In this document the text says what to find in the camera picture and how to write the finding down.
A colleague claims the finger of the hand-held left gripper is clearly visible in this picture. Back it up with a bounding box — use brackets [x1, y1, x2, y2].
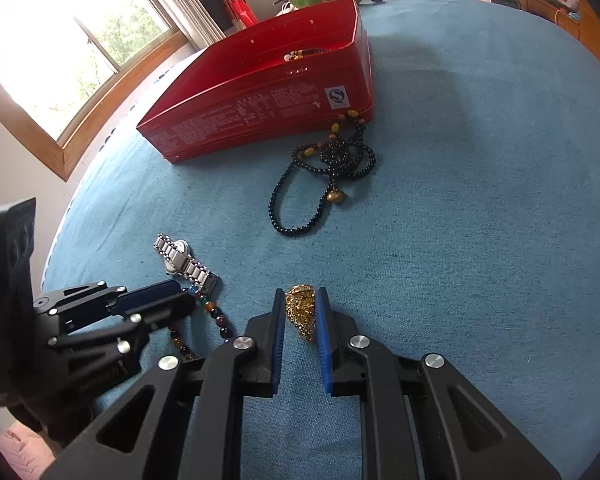
[47, 291, 198, 361]
[32, 280, 183, 328]

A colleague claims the multicolour bead bracelet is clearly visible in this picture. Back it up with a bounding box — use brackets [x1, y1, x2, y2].
[167, 285, 241, 361]

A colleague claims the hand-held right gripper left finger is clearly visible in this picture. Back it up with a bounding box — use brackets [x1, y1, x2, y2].
[40, 287, 286, 480]

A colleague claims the wooden desk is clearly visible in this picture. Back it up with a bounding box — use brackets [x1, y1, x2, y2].
[515, 0, 600, 81]

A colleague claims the person's left forearm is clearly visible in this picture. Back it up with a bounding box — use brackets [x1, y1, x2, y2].
[10, 385, 103, 448]

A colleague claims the gold chain necklace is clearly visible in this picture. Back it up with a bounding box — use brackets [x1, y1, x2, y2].
[285, 284, 319, 342]

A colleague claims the black bead necklace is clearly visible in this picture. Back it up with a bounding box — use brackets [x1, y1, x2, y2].
[268, 108, 377, 237]

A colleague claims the silver metal watch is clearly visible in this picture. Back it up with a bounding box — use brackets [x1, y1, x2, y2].
[153, 232, 221, 296]

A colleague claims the pink cloth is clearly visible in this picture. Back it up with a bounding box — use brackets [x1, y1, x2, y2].
[0, 422, 58, 480]

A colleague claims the red box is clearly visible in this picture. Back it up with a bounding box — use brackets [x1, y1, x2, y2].
[136, 0, 374, 165]

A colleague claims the large wooden frame window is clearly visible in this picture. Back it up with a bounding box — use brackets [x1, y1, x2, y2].
[0, 0, 193, 181]

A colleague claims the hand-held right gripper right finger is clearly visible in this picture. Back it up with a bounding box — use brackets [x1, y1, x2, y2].
[316, 286, 563, 480]

